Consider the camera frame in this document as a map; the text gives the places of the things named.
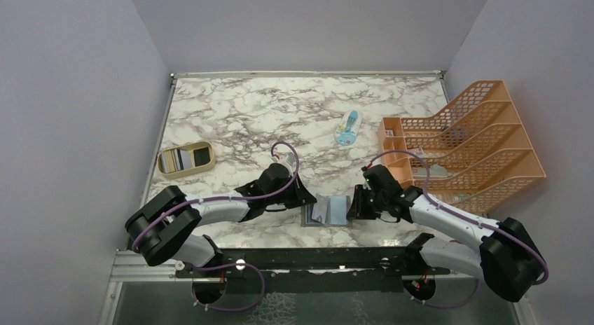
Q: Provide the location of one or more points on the orange plastic file organizer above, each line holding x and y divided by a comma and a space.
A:
476, 146

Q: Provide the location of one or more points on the red white small box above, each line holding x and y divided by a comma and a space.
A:
417, 151

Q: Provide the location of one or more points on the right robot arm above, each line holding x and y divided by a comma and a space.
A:
499, 253

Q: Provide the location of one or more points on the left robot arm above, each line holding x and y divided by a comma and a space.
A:
163, 228

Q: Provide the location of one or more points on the stack of cards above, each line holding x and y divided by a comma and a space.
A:
175, 160

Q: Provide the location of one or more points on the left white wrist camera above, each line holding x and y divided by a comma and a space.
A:
288, 161

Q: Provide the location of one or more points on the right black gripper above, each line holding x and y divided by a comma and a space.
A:
358, 210

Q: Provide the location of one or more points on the beige card tray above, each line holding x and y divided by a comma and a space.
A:
193, 170

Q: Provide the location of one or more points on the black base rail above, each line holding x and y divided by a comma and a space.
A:
310, 270

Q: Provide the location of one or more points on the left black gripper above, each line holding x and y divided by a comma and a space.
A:
302, 196

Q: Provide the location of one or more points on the taupe leather card holder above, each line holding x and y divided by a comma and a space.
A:
338, 208

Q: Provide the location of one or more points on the black card in tray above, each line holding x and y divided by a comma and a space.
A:
201, 156

